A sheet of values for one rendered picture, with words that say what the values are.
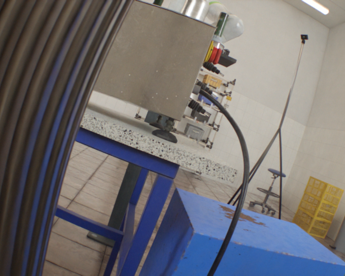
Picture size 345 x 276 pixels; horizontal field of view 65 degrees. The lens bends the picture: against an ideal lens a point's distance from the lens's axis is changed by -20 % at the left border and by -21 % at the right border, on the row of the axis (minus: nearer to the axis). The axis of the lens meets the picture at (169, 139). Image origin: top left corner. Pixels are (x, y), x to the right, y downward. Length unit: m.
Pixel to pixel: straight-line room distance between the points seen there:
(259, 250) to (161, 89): 0.41
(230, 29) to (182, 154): 0.81
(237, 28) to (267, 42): 5.81
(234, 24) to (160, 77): 0.68
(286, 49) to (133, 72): 6.68
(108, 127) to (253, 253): 0.41
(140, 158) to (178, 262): 0.25
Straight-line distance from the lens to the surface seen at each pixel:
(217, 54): 0.73
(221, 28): 1.05
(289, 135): 7.12
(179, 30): 0.70
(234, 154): 6.70
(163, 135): 0.67
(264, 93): 6.87
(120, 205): 1.87
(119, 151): 0.59
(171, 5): 1.71
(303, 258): 0.81
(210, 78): 5.96
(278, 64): 7.10
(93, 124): 0.58
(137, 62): 0.68
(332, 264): 0.88
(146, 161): 0.59
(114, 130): 0.58
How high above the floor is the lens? 0.79
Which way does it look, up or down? 3 degrees down
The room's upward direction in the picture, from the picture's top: 21 degrees clockwise
